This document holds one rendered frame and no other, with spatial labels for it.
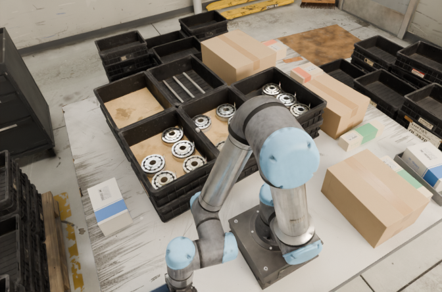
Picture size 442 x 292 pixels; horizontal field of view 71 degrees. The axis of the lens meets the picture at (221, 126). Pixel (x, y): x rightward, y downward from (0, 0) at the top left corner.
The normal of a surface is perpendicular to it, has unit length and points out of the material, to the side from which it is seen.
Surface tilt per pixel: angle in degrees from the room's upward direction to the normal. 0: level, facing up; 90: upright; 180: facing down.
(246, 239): 2
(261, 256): 2
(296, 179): 82
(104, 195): 0
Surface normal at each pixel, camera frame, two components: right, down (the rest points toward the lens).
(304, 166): 0.26, 0.52
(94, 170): -0.05, -0.73
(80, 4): 0.46, 0.59
